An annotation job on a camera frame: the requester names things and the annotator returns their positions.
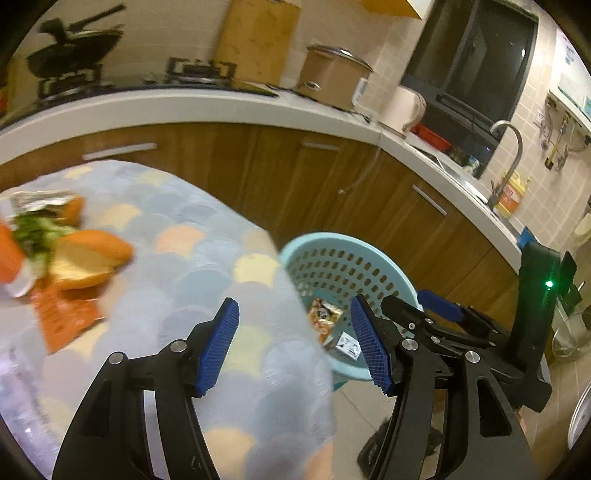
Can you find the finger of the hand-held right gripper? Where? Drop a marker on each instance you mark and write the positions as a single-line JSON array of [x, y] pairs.
[[441, 304], [406, 314]]

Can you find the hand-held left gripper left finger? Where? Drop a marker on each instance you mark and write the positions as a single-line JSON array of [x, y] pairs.
[[217, 350]]

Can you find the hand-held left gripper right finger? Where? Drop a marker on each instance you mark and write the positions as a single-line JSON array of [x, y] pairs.
[[369, 346]]

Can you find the light blue perforated plastic basket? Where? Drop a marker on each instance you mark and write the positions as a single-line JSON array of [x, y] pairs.
[[341, 267]]

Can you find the orange packet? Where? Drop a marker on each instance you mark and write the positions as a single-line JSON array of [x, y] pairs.
[[64, 318]]

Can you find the golden bread bun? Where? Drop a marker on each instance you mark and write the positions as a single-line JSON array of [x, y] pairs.
[[92, 254]]

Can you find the small orange bread piece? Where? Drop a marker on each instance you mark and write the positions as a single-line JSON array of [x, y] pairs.
[[73, 210]]

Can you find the green leafy vegetable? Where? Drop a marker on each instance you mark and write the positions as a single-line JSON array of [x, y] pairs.
[[37, 233]]

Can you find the orange plastic bottle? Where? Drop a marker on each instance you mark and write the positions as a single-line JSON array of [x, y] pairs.
[[9, 254]]

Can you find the silver foil wrapper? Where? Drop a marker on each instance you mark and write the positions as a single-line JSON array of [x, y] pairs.
[[39, 201]]

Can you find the small white printed box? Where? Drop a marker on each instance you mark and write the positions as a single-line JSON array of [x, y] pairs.
[[347, 346]]

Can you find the steel bowl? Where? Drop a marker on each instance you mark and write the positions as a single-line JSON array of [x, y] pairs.
[[570, 339]]

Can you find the printed snack wrapper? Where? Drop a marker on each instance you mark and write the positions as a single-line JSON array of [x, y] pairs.
[[323, 318]]

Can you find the blue container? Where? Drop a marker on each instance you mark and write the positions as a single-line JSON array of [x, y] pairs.
[[527, 236]]

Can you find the white round lid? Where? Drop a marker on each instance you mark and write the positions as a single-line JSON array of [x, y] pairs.
[[579, 420]]

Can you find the yellow dish soap bottle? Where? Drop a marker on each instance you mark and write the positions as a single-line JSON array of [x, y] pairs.
[[512, 198]]

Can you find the steel sink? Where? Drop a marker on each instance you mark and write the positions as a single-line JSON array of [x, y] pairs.
[[452, 170]]

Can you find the red plastic tray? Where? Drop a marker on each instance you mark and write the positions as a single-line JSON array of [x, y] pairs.
[[429, 136]]

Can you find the wooden kitchen base cabinet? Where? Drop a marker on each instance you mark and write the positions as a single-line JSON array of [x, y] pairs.
[[258, 180]]

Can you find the curved metal faucet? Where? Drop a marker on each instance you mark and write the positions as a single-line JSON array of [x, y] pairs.
[[516, 138]]

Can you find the metal pipes with valves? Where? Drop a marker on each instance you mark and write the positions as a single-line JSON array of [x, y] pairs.
[[561, 138]]

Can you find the cream electric kettle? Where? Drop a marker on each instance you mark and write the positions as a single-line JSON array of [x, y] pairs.
[[401, 108]]

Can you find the small white plug-in device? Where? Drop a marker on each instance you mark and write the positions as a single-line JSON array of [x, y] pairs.
[[361, 92]]

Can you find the white kitchen countertop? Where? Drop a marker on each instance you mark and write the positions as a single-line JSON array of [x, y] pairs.
[[184, 108]]

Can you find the dark kitchen window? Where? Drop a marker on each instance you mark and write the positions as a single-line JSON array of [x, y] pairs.
[[475, 60]]

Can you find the brown rice cooker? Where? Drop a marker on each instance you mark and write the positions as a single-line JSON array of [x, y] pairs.
[[330, 76]]

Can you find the white water heater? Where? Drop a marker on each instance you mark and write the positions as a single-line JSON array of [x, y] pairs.
[[572, 69]]

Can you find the black glass gas stove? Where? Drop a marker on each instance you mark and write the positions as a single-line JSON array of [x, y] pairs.
[[194, 76]]

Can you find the bamboo cutting board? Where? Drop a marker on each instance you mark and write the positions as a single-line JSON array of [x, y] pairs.
[[258, 41]]

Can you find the black wok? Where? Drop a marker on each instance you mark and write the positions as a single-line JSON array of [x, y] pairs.
[[69, 50]]

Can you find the white wall socket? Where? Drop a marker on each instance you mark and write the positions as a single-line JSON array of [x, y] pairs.
[[539, 119]]

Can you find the white and yellow wall cabinet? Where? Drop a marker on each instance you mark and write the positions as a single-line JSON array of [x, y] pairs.
[[397, 7]]

